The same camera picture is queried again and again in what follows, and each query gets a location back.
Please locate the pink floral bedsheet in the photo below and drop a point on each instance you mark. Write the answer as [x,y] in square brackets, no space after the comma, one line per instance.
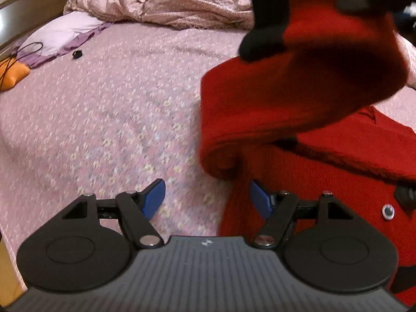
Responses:
[97,120]

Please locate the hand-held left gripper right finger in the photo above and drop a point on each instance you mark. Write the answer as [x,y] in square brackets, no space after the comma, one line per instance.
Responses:
[261,200]

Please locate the pink duvet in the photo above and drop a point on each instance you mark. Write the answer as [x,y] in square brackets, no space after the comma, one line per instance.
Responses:
[162,3]

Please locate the small black object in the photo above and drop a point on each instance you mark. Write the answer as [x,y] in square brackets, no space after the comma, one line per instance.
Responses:
[77,54]

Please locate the wooden bed side rail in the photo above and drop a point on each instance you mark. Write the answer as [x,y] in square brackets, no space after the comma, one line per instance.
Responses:
[8,266]

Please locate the lavender pillow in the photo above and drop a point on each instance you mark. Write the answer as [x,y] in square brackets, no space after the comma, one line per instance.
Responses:
[61,32]

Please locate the red knit sweater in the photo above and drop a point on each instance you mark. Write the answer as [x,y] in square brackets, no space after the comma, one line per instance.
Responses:
[292,104]

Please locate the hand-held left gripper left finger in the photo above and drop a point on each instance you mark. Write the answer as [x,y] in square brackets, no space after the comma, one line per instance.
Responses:
[152,198]

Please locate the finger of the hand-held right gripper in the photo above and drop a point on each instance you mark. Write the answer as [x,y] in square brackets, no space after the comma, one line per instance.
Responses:
[354,1]

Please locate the orange pouch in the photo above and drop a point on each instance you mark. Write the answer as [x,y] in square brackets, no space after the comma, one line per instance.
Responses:
[13,75]

